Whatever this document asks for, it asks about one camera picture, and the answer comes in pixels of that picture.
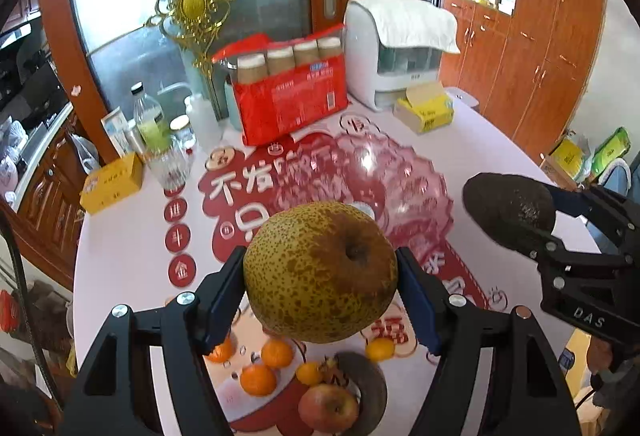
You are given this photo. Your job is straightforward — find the clear glass tumbler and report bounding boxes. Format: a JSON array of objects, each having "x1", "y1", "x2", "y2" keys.
[{"x1": 146, "y1": 136, "x2": 191, "y2": 191}]

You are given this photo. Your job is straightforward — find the pink glass fruit bowl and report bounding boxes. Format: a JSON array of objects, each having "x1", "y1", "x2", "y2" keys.
[{"x1": 269, "y1": 133, "x2": 454, "y2": 264}]

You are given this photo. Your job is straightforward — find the small glass jar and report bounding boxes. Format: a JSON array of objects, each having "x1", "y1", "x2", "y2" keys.
[{"x1": 169, "y1": 114, "x2": 196, "y2": 152}]

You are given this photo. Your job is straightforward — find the yellow speckled pear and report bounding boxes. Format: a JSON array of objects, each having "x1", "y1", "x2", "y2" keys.
[{"x1": 243, "y1": 201, "x2": 398, "y2": 344}]

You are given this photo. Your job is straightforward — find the small white carton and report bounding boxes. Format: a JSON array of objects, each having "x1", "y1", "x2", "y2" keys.
[{"x1": 101, "y1": 107, "x2": 132, "y2": 158}]

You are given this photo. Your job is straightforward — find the silver tin can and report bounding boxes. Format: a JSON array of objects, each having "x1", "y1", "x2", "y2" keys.
[{"x1": 125, "y1": 120, "x2": 146, "y2": 158}]

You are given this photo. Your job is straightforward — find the red apple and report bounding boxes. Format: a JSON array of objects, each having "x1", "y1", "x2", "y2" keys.
[{"x1": 298, "y1": 384, "x2": 359, "y2": 434}]

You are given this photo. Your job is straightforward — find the white towel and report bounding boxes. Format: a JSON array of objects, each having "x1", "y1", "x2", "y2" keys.
[{"x1": 369, "y1": 0, "x2": 460, "y2": 55}]

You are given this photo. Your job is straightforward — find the green label plastic bottle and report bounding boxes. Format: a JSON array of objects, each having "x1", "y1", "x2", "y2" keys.
[{"x1": 131, "y1": 82, "x2": 171, "y2": 153}]

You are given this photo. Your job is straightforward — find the white countertop appliance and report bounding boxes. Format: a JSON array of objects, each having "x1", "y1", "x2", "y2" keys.
[{"x1": 343, "y1": 0, "x2": 444, "y2": 111}]

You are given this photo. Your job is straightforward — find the white squeeze bottle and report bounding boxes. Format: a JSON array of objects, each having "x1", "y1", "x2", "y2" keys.
[{"x1": 184, "y1": 94, "x2": 222, "y2": 153}]

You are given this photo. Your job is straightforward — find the mandarin orange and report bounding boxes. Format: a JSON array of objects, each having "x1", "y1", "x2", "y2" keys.
[
  {"x1": 205, "y1": 333, "x2": 235, "y2": 364},
  {"x1": 260, "y1": 338, "x2": 295, "y2": 370},
  {"x1": 240, "y1": 364, "x2": 278, "y2": 397}
]

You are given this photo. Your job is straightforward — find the yellow tin box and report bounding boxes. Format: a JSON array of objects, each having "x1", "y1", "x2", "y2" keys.
[{"x1": 79, "y1": 152, "x2": 143, "y2": 215}]

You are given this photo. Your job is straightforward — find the dark avocado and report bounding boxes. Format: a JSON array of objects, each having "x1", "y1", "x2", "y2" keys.
[{"x1": 462, "y1": 173, "x2": 555, "y2": 257}]

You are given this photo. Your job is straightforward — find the small yellow orange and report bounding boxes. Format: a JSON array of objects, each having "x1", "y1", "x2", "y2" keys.
[
  {"x1": 366, "y1": 338, "x2": 396, "y2": 362},
  {"x1": 295, "y1": 361, "x2": 323, "y2": 387}
]

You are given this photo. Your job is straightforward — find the red paper cup package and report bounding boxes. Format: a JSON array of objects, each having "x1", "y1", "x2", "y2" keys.
[{"x1": 212, "y1": 24, "x2": 348, "y2": 147}]

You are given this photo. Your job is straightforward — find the overripe dark banana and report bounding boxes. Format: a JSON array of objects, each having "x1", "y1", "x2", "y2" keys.
[{"x1": 335, "y1": 352, "x2": 387, "y2": 436}]

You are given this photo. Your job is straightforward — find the yellow tissue pack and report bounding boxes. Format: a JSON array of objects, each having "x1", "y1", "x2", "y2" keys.
[{"x1": 393, "y1": 81, "x2": 454, "y2": 135}]

